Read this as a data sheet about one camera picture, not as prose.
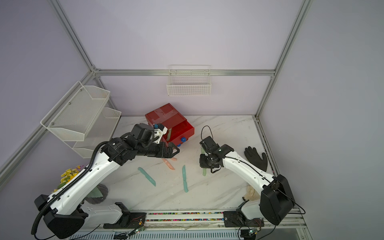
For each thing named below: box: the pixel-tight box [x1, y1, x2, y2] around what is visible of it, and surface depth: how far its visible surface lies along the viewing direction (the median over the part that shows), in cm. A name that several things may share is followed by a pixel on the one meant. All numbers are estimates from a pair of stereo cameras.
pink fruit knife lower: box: [161, 158, 175, 170], surface depth 95 cm
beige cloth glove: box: [245, 184, 261, 201], surface depth 83 cm
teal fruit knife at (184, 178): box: [182, 164, 189, 193], surface depth 90 cm
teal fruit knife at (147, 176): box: [137, 167, 157, 187], surface depth 90 cm
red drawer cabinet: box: [145, 103, 195, 147], surface depth 91 cm
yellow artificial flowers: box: [51, 165, 84, 193], surface depth 64 cm
